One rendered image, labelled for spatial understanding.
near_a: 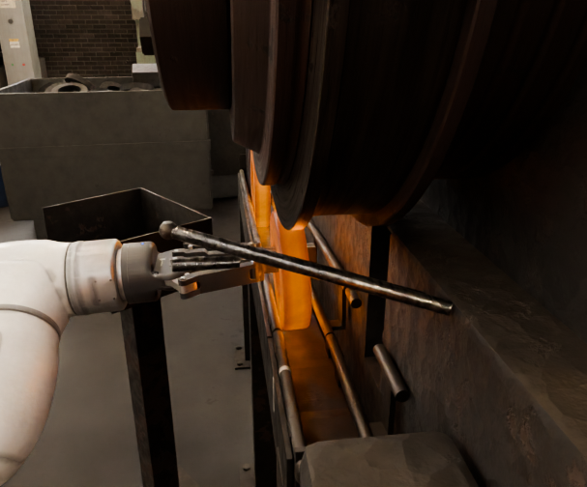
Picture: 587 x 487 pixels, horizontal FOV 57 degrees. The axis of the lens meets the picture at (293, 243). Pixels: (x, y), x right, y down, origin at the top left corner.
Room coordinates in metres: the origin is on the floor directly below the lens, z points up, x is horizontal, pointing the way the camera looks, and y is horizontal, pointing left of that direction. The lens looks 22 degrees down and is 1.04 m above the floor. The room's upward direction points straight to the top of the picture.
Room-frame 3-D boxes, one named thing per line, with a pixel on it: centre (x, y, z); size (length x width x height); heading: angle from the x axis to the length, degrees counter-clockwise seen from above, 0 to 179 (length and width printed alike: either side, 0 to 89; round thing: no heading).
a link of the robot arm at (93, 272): (0.61, 0.23, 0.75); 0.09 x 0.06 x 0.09; 8
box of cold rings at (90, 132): (3.11, 1.01, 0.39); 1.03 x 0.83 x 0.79; 101
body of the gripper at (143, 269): (0.62, 0.16, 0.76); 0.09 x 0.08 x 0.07; 98
